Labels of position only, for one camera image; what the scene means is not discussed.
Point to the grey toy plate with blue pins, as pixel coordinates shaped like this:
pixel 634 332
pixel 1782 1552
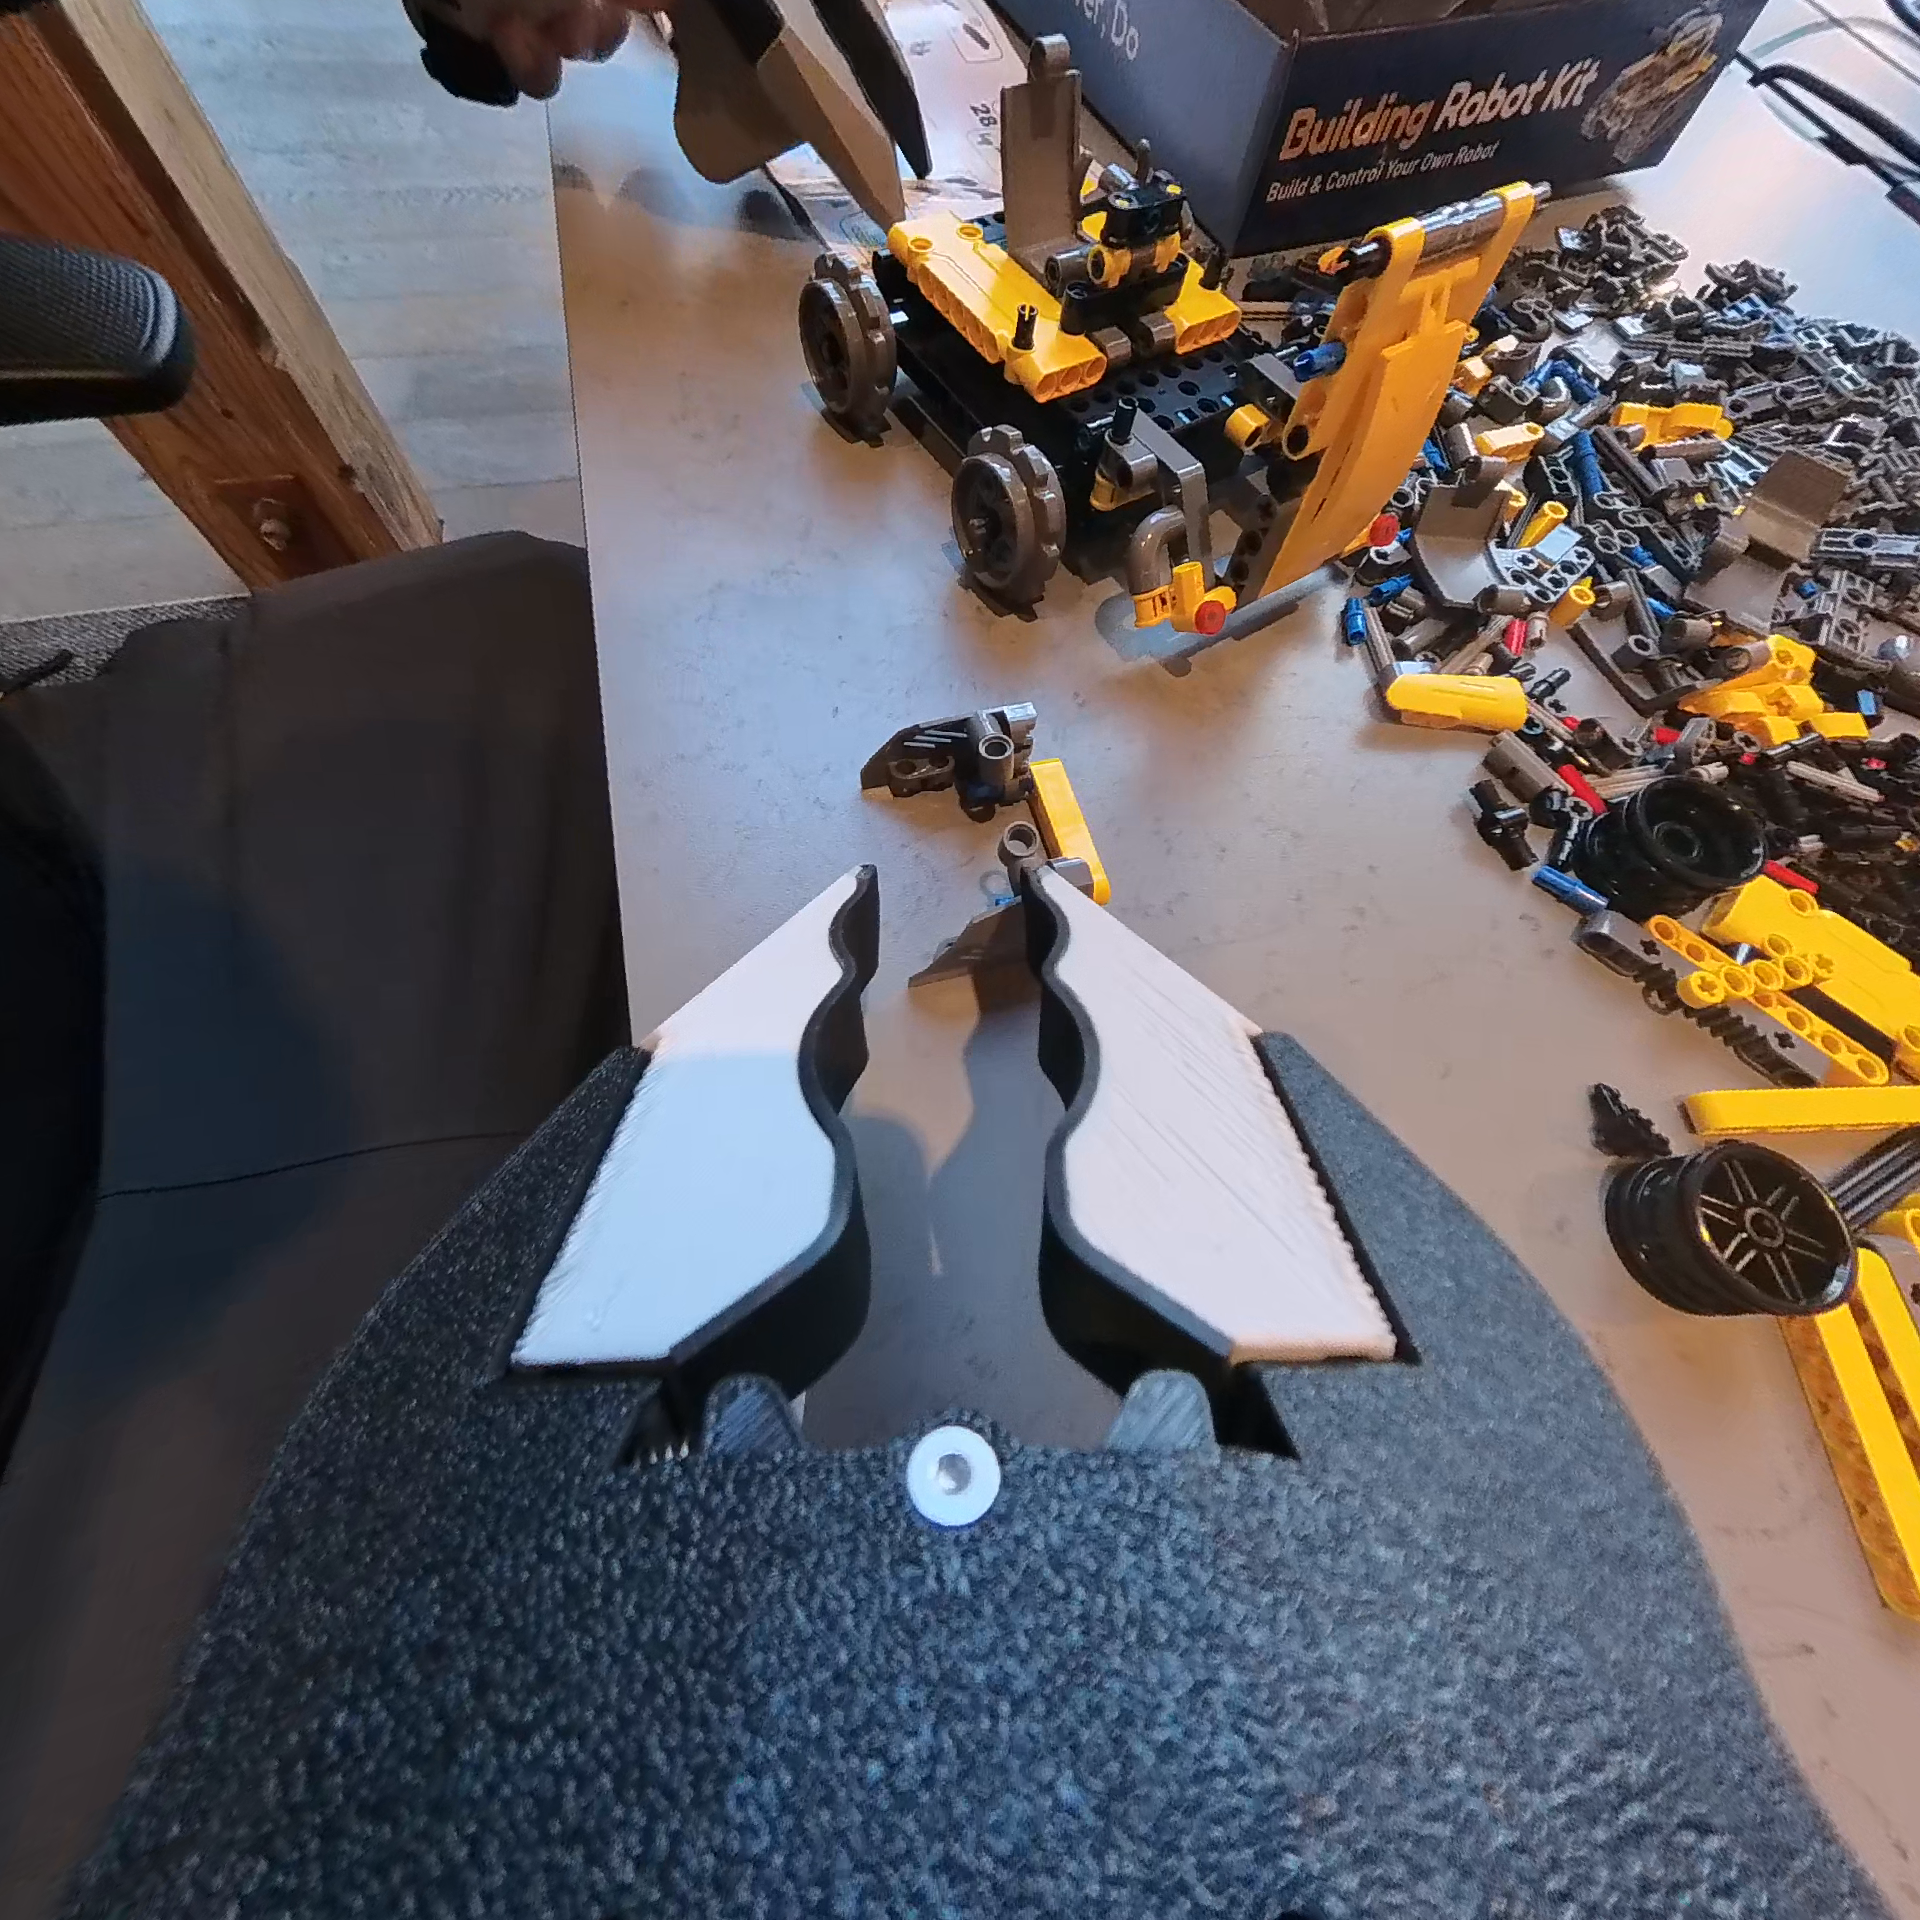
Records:
pixel 945 758

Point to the black spoked toy wheel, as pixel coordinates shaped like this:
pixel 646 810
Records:
pixel 1735 1231

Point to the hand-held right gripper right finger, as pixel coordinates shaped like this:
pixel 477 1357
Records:
pixel 1214 1200

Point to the dark blue robot kit box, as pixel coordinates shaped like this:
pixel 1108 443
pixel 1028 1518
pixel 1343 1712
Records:
pixel 1425 137

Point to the yellow toy vehicle model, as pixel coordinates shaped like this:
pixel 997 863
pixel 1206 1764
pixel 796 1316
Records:
pixel 1397 393

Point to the wooden post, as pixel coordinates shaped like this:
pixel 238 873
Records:
pixel 182 303

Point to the small black toy connector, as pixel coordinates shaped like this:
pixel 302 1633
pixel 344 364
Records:
pixel 1627 1121

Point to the black toy wheel rim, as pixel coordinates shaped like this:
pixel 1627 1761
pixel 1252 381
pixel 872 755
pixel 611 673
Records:
pixel 1673 848

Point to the person's left hand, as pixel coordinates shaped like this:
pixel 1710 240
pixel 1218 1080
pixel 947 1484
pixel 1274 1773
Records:
pixel 576 28

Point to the grey desk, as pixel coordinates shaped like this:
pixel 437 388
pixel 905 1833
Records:
pixel 780 629

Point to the black chair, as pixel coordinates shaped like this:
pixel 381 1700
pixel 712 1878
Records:
pixel 71 328

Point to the pile of small toy parts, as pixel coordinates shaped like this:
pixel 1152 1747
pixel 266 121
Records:
pixel 1691 493

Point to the yellow curved toy panel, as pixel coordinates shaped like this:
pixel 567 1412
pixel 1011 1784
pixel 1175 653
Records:
pixel 1455 696

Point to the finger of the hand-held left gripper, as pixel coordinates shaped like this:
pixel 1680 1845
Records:
pixel 751 74
pixel 874 74

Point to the small grey toy connector piece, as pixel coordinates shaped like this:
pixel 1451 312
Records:
pixel 975 951

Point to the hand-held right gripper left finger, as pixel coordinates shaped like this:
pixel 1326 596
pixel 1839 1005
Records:
pixel 688 1200

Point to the short yellow toy beam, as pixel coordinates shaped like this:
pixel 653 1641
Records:
pixel 1072 828

